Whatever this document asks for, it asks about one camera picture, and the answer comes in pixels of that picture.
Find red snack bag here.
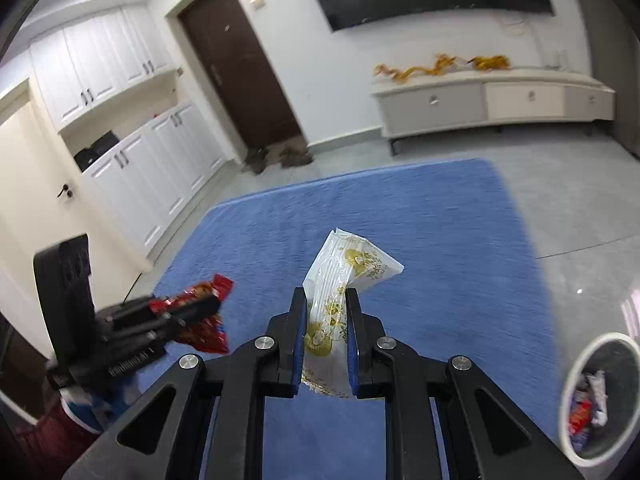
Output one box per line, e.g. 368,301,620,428
149,274,234,354

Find white yellow snack bag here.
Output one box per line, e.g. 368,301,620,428
302,229,404,399

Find white tissue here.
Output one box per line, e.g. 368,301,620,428
586,370,608,428

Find white round trash bin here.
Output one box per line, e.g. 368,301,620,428
559,333,639,470

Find blue gloved left hand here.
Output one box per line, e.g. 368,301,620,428
60,376,141,434

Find long red snack packet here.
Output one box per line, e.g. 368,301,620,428
568,390,592,453

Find white lower cupboards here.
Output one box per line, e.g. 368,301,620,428
82,101,224,257

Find white cupboards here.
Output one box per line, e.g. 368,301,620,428
29,4,174,131
82,101,224,257

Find cream interior door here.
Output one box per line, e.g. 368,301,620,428
1,79,150,358

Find left brown shoe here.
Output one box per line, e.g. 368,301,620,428
243,146,269,174

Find brown shoe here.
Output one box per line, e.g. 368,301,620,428
279,146,314,168
243,146,269,174

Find right brown shoe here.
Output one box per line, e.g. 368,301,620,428
279,146,314,168

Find black box on counter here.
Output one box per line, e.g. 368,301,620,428
74,130,120,172

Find white upper cupboards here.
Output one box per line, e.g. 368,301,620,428
29,4,174,131

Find dark brown entrance door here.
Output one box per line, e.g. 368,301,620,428
179,0,300,148

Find white tv cabinet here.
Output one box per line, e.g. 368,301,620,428
371,68,616,148

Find golden dragon ornament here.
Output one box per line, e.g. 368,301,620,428
372,54,468,84

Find grey steel refrigerator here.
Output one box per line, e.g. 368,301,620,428
578,0,639,158

